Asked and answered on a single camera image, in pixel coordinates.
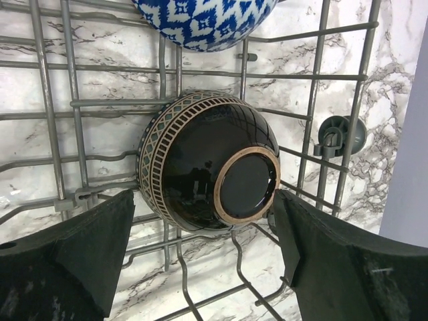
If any brown beige bowl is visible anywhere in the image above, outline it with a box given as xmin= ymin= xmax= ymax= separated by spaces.
xmin=136 ymin=90 xmax=281 ymax=235

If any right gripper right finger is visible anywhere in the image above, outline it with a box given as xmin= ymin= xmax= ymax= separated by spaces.
xmin=274 ymin=189 xmax=427 ymax=320

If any red patterned bowl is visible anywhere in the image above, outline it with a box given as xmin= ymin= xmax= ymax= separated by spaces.
xmin=133 ymin=0 xmax=278 ymax=52

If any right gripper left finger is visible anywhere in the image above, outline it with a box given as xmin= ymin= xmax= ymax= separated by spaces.
xmin=1 ymin=190 xmax=134 ymax=320

